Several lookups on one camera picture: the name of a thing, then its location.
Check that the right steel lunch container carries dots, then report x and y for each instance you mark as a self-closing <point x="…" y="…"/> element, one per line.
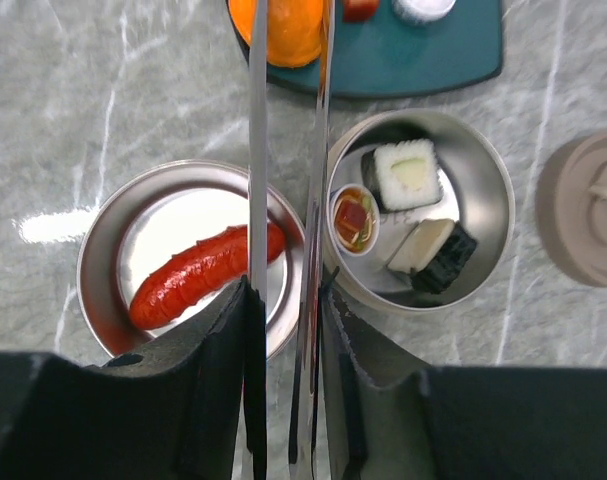
<point x="476" y="193"/>

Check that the red sausage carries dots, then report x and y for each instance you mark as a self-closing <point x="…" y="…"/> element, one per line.
<point x="189" y="276"/>

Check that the white sushi roll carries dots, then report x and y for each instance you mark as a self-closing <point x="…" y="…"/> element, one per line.
<point x="403" y="176"/>

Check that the black white tofu block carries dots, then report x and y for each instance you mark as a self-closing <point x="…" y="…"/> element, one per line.
<point x="433" y="255"/>

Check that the steel lunch container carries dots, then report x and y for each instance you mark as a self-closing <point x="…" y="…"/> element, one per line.
<point x="476" y="193"/>
<point x="159" y="213"/>

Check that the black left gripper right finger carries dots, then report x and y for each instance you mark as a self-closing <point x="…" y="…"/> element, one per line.
<point x="390" y="415"/>

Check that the small white rice bowl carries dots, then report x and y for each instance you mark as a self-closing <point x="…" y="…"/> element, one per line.
<point x="421" y="12"/>

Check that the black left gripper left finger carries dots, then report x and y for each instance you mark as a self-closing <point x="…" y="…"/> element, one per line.
<point x="169" y="409"/>

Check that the red bacon roll piece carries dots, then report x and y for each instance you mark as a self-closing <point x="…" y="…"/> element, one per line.
<point x="356" y="11"/>

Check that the metal food tongs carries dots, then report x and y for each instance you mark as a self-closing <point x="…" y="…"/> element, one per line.
<point x="303" y="418"/>

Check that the left steel lunch container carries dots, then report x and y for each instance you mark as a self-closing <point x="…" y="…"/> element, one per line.
<point x="159" y="213"/>

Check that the orange half fruit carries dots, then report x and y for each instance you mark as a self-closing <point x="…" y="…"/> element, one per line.
<point x="293" y="32"/>

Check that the teal square plate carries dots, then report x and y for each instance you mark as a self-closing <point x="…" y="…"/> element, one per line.
<point x="385" y="58"/>

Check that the beige lid with handle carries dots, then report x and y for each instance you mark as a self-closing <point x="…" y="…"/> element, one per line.
<point x="571" y="208"/>

